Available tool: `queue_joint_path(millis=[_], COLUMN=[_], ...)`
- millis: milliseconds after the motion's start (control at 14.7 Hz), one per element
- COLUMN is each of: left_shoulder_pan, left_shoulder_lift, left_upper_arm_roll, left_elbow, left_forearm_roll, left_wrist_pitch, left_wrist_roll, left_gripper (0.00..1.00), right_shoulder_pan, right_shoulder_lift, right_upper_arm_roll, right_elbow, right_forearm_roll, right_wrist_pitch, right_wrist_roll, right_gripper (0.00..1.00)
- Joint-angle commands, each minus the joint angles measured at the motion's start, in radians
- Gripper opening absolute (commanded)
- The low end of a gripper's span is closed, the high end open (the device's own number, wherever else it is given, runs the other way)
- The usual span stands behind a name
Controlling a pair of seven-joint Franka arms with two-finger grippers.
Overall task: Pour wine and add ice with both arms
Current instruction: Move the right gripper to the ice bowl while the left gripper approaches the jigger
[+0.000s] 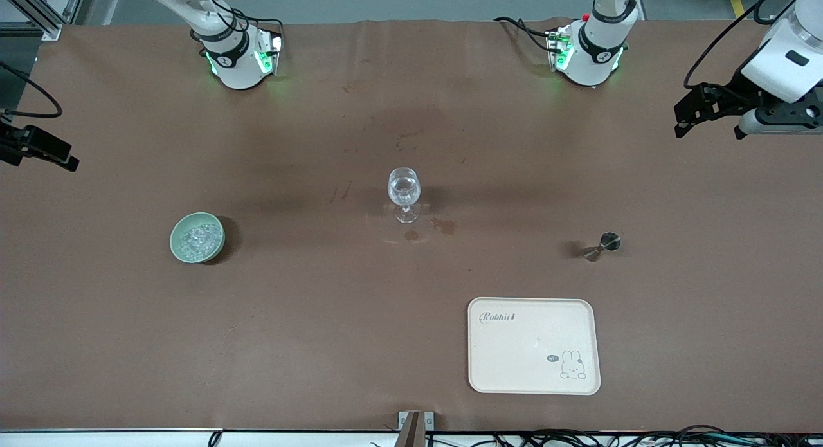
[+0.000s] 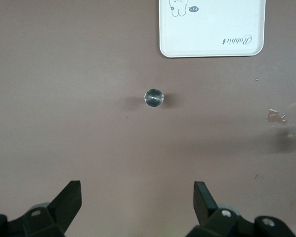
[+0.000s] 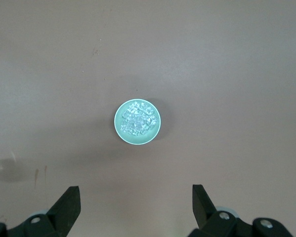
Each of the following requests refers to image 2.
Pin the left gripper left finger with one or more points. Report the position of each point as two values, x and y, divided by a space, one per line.
61 209

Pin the silver metal jigger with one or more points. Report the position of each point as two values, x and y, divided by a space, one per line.
154 97

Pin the cream tray with rabbit print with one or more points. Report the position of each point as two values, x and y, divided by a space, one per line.
212 29

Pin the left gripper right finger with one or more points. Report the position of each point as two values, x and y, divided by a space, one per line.
207 212

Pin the brown table cover mat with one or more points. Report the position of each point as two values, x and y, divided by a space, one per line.
63 98

